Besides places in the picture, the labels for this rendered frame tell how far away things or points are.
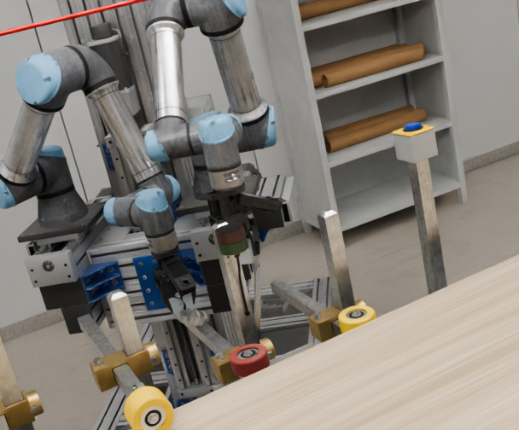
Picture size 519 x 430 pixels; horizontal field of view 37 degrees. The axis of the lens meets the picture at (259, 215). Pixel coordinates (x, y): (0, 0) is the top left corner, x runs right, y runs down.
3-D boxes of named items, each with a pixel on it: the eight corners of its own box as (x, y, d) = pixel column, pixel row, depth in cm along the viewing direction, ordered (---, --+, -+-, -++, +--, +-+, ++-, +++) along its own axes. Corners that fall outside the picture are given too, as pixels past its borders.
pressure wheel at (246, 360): (235, 398, 167) (222, 351, 163) (267, 382, 170) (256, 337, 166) (250, 413, 160) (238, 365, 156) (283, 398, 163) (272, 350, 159)
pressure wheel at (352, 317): (344, 368, 169) (334, 322, 165) (349, 349, 176) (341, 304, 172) (380, 367, 166) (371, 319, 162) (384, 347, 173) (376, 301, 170)
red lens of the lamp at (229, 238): (212, 239, 160) (210, 229, 160) (238, 229, 163) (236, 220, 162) (224, 246, 155) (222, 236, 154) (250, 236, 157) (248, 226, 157)
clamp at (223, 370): (214, 376, 172) (209, 357, 171) (267, 352, 177) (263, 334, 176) (224, 386, 168) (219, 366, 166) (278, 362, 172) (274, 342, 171)
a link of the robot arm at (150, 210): (146, 186, 197) (171, 186, 192) (156, 225, 201) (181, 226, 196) (125, 197, 191) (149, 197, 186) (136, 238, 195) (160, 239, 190)
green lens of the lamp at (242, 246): (215, 250, 161) (213, 241, 161) (241, 241, 163) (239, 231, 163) (227, 258, 156) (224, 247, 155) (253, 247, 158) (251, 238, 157)
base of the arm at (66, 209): (49, 213, 246) (40, 184, 243) (94, 206, 243) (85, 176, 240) (32, 230, 232) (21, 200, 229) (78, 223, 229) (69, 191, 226)
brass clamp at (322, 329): (310, 334, 182) (306, 316, 180) (358, 313, 187) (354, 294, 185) (323, 344, 177) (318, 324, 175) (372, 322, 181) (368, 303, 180)
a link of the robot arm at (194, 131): (193, 117, 182) (185, 127, 171) (240, 107, 180) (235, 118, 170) (201, 149, 184) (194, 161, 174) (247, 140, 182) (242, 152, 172)
